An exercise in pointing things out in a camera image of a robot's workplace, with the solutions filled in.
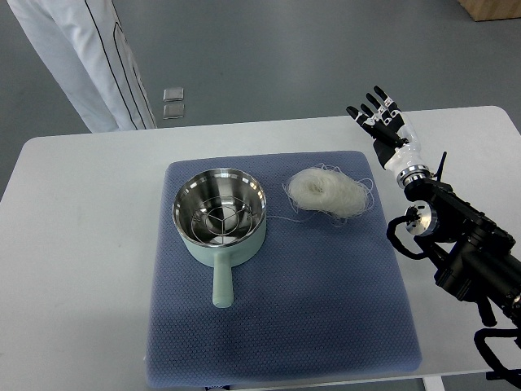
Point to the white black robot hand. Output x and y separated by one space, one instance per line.
395 142

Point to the person in white coat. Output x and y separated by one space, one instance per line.
83 45

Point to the wire steamer rack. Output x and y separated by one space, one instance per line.
222 224

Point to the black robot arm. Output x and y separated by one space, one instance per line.
471 253

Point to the white vermicelli bundle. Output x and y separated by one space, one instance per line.
329 191

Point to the upper silver floor plate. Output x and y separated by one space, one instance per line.
173 94

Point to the mint green steel pot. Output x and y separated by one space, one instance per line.
212 188

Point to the wooden box corner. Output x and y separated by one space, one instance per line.
488 10

